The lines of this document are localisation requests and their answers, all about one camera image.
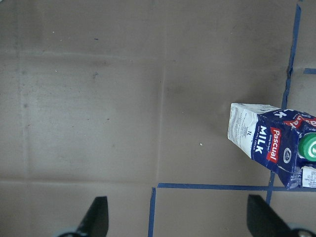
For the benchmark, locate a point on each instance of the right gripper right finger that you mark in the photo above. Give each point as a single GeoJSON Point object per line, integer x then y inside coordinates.
{"type": "Point", "coordinates": [262, 221]}

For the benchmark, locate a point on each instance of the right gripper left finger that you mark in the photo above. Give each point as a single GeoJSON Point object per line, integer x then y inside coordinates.
{"type": "Point", "coordinates": [96, 221]}

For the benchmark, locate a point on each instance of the blue white milk carton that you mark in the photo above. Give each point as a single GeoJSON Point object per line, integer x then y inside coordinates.
{"type": "Point", "coordinates": [282, 140]}

